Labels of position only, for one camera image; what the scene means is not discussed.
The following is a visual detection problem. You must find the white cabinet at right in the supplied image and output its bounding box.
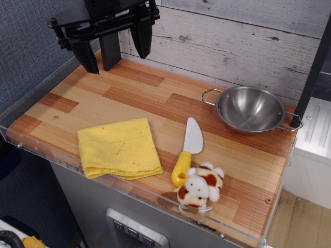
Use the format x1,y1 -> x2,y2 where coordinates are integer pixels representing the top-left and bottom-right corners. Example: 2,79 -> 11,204
283,97 -> 330,209

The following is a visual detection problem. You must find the black right frame post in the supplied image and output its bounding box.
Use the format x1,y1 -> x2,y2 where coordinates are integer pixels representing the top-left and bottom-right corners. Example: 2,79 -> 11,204
290,14 -> 330,128

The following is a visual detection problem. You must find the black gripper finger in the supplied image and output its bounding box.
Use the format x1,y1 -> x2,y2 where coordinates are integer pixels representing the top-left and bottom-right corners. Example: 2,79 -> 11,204
69,39 -> 99,74
130,7 -> 153,59

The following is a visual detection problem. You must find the yellow black object bottom left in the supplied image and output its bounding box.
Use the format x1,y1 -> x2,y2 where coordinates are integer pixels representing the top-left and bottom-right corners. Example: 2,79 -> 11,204
1,230 -> 46,248

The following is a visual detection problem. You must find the steel bowl with handles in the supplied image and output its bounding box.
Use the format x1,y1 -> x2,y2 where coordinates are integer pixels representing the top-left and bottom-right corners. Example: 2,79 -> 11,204
202,86 -> 304,134

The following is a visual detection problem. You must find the toy knife yellow handle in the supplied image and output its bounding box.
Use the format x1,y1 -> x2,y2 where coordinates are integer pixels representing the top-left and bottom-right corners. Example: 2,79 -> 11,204
171,117 -> 203,188

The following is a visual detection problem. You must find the yellow folded cloth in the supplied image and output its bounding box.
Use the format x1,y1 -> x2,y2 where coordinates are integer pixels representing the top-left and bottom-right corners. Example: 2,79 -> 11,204
77,118 -> 163,180

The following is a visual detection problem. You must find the white brown plush animal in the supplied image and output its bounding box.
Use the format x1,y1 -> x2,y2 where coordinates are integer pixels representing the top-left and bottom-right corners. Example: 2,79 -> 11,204
175,162 -> 225,212

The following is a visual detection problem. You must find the black frame post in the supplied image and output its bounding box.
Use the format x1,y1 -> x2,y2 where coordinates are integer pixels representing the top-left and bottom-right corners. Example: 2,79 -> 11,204
99,33 -> 122,71
290,14 -> 330,128

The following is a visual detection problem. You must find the silver dispenser panel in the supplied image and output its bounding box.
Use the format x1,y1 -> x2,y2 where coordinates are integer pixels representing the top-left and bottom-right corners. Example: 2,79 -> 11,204
106,208 -> 170,247

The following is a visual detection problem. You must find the black left frame post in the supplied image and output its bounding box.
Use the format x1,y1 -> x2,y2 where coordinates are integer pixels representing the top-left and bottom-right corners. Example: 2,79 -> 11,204
99,33 -> 122,71

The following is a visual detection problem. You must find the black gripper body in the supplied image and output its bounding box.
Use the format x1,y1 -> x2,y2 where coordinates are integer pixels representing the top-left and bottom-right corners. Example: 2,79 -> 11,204
47,1 -> 160,49

